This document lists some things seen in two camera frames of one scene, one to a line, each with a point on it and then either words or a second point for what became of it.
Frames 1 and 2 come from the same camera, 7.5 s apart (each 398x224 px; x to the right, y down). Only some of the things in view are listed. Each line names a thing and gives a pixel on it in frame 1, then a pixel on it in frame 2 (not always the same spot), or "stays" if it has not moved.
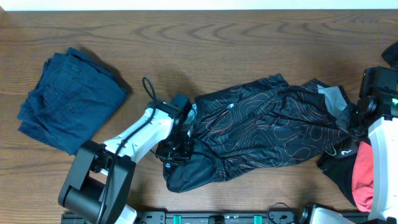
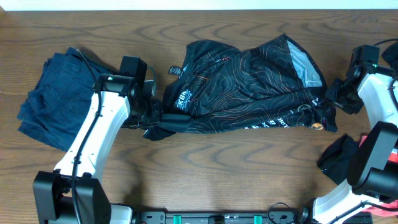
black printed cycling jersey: (258, 129) -> (212, 86)
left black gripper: (175, 150) -> (156, 109)
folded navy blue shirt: (74, 97) stays
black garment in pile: (340, 169) stays
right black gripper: (351, 110) -> (331, 95)
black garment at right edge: (390, 55) stays
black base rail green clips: (303, 217) stays
